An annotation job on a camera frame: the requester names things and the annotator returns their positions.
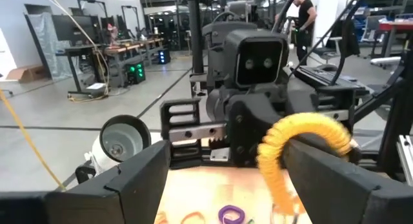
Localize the flat white box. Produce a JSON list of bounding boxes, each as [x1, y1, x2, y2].
[[85, 82, 107, 96]]

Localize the black desk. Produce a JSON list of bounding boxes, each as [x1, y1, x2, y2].
[[63, 45, 109, 99]]

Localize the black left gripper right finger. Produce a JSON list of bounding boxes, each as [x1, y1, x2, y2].
[[283, 139, 378, 224]]

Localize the black keyboard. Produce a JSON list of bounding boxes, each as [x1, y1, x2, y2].
[[292, 65, 359, 89]]

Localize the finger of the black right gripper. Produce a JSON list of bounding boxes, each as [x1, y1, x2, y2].
[[317, 87, 356, 134], [160, 97, 203, 170]]

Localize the wooden workbench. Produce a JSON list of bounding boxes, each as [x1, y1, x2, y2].
[[105, 37, 165, 88]]

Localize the white cylindrical spot lamp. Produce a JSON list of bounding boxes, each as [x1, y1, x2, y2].
[[84, 114, 152, 178]]

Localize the computer tower blue lights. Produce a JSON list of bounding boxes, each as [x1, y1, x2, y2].
[[157, 48, 171, 65]]

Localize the brown cardboard box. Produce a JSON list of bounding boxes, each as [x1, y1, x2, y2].
[[5, 65, 48, 84]]

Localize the computer tower green lights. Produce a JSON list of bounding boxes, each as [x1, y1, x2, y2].
[[125, 61, 146, 85]]

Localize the purple coil keychain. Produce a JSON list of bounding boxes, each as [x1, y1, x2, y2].
[[217, 204, 246, 224]]

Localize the yellow floor cable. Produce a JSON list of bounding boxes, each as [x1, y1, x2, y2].
[[0, 88, 67, 191]]

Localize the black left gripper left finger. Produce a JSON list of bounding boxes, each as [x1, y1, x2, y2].
[[46, 140, 172, 224]]

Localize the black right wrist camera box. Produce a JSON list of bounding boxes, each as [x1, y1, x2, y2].
[[222, 28, 290, 89]]

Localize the tan hanging cable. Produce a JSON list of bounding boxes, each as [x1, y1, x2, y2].
[[38, 0, 110, 97]]

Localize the black computer monitor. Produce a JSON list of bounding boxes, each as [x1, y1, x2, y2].
[[51, 14, 97, 46]]

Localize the yellow coil keychain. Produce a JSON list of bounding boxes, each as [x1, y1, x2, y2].
[[256, 112, 362, 218]]

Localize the grey plastic sheet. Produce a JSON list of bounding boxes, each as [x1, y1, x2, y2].
[[27, 12, 81, 81]]

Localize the person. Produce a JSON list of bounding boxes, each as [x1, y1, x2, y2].
[[292, 0, 319, 66]]

